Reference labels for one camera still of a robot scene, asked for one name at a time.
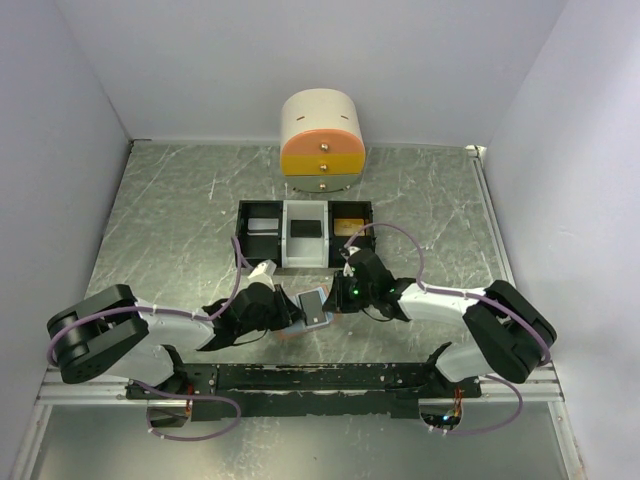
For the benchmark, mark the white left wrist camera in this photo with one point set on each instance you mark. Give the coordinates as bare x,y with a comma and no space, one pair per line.
263,274

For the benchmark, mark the gold card in tray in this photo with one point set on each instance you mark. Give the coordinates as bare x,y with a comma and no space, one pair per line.
346,227

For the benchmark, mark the three-compartment black white tray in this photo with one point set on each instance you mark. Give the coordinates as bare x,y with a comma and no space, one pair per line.
299,253

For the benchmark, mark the white card in tray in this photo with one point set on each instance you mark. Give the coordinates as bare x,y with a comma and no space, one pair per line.
263,226

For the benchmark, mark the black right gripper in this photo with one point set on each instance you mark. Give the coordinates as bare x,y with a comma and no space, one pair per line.
336,300

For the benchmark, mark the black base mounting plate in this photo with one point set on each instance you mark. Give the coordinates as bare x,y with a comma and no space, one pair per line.
325,389

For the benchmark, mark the round cream drawer cabinet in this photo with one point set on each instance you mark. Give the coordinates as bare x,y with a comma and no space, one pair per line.
321,145

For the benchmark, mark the black card in tray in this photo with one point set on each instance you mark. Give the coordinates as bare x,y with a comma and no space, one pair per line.
305,228

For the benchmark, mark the aluminium rail front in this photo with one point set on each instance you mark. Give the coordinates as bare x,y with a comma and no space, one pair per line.
543,386

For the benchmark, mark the orange leather card holder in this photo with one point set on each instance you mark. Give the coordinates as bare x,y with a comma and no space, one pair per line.
297,328

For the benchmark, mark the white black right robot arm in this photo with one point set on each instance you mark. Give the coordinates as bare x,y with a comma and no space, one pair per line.
508,335

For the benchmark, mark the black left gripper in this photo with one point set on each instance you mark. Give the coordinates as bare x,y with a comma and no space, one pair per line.
288,312

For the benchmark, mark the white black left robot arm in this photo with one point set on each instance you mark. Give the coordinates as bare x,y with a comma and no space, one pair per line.
116,334

